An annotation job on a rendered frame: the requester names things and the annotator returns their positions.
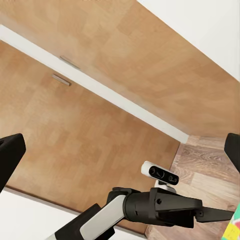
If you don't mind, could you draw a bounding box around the board game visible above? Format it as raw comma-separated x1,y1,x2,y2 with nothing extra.
221,203,240,240

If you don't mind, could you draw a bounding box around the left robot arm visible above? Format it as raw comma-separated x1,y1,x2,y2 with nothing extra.
45,161,235,240

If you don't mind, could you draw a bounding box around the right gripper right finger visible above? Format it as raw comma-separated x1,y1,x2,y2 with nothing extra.
224,133,240,173

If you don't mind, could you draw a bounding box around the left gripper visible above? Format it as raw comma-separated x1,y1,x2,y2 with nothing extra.
135,187,235,229

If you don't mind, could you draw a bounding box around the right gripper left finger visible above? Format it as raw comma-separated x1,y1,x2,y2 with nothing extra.
0,133,26,193

